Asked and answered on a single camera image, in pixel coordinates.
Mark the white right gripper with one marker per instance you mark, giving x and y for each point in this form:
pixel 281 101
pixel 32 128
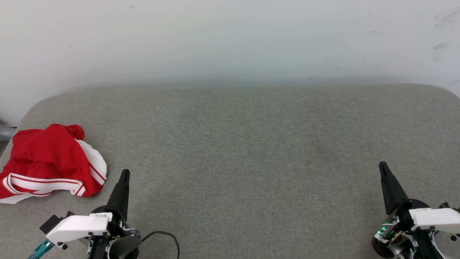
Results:
pixel 435 219

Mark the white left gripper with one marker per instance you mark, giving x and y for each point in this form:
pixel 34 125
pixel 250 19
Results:
pixel 77 228

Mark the red white basketball jersey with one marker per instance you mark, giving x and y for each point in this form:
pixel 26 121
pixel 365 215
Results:
pixel 43 162

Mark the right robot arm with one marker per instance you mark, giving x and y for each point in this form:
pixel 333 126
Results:
pixel 424 249

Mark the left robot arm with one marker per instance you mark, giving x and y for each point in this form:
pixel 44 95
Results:
pixel 124 249

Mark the grey fabric sofa cushion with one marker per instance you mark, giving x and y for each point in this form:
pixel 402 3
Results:
pixel 251 162

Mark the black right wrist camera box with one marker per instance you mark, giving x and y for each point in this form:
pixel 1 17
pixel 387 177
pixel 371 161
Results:
pixel 449 207

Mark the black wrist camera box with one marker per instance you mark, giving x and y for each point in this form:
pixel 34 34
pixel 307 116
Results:
pixel 449 207
pixel 54 221

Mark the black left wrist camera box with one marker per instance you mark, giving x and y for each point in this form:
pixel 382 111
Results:
pixel 54 221

